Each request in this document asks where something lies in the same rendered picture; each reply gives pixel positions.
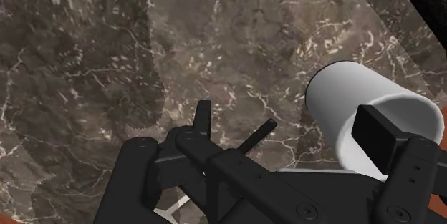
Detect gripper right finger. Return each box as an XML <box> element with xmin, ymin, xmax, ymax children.
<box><xmin>350</xmin><ymin>104</ymin><xmax>447</xmax><ymax>224</ymax></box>

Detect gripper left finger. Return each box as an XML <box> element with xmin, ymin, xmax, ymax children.
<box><xmin>93</xmin><ymin>99</ymin><xmax>327</xmax><ymax>224</ymax></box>

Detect white cup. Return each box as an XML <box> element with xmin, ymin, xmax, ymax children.
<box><xmin>304</xmin><ymin>60</ymin><xmax>446</xmax><ymax>182</ymax></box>

